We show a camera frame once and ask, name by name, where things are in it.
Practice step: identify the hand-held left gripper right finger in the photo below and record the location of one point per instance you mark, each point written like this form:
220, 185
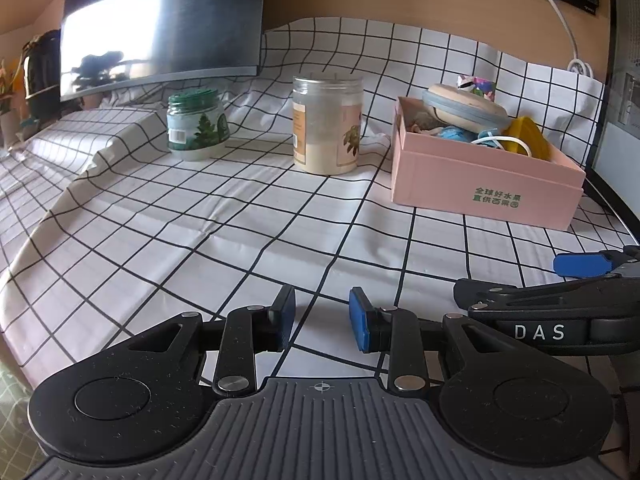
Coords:
359, 320

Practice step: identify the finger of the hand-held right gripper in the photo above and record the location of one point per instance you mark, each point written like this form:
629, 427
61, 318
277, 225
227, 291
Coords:
530, 297
580, 264

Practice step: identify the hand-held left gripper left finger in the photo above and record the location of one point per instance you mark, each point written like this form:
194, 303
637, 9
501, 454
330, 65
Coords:
284, 317

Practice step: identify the pink cardboard box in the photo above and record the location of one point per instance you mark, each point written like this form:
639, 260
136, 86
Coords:
475, 180

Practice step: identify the yellow cartoon toy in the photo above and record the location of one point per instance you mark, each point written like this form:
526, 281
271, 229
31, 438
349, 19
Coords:
530, 135

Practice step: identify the teal soft item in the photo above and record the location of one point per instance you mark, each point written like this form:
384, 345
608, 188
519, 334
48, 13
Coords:
491, 140

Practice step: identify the light blue tissue packet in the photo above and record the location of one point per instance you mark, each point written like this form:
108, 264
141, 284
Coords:
457, 135

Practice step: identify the round beige zipper pouch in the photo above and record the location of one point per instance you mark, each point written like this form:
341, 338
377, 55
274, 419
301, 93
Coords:
465, 107

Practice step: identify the colourful patterned pouch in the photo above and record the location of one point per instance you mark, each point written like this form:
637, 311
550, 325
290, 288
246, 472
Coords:
477, 87

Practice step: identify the grey brown soft item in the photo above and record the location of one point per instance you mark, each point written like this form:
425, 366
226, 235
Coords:
422, 122

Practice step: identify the checked tablecloth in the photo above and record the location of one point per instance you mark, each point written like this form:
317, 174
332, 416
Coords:
250, 220

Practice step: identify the grey computer case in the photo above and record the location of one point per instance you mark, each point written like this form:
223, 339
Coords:
625, 100

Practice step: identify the clear plastic jar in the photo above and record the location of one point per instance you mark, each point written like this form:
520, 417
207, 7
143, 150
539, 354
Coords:
325, 130

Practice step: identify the green lid jar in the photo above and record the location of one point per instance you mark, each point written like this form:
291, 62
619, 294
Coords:
197, 127

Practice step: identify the green cutting mat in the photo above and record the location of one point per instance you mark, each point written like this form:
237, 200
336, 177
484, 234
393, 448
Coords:
15, 405

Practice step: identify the computer monitor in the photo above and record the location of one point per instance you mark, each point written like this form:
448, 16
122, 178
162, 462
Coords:
160, 25

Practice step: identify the black bag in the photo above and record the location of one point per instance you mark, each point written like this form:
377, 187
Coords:
42, 70

